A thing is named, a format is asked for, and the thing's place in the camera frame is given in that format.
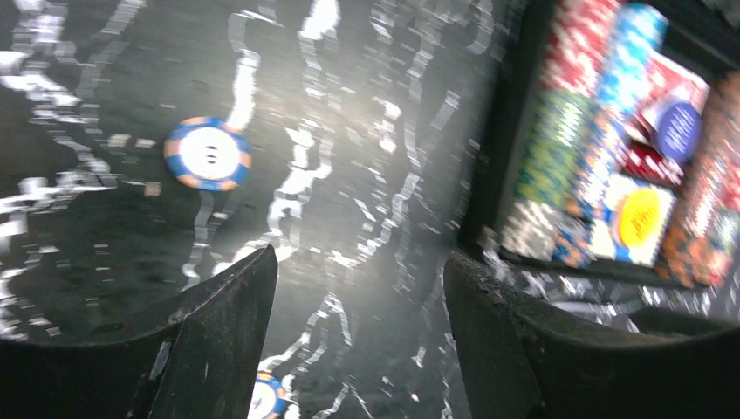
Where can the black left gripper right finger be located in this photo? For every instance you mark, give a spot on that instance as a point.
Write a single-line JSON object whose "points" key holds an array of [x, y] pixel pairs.
{"points": [[522, 357]]}

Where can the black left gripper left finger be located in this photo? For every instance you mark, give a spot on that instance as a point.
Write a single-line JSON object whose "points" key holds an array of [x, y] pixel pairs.
{"points": [[192, 355]]}

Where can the yellow big blind button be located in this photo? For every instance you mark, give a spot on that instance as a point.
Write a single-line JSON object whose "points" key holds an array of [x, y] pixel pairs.
{"points": [[638, 217]]}

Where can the blue ten chip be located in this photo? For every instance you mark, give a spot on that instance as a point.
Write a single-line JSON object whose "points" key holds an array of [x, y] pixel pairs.
{"points": [[269, 400], [205, 153]]}

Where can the blue small blind button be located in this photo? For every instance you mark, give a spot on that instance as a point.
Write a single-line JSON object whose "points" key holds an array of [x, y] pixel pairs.
{"points": [[677, 131]]}

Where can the black poker set case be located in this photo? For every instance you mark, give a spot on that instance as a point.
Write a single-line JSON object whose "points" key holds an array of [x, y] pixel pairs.
{"points": [[695, 38]]}

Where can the blue playing card deck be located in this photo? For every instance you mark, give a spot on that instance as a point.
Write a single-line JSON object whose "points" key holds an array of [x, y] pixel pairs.
{"points": [[604, 242]]}

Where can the brown orange chip row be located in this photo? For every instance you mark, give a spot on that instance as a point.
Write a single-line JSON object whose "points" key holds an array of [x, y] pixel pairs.
{"points": [[702, 237]]}

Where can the red green chip row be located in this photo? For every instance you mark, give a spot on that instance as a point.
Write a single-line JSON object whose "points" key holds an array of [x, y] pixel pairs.
{"points": [[573, 56]]}

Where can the red dice row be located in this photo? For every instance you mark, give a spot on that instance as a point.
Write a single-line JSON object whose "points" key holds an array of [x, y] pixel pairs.
{"points": [[643, 162]]}

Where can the red playing card deck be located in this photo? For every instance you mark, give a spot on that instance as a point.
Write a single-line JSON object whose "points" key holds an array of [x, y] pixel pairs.
{"points": [[667, 82]]}

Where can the light blue orange chip row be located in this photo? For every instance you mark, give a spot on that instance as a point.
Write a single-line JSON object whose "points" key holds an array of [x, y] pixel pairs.
{"points": [[638, 30]]}

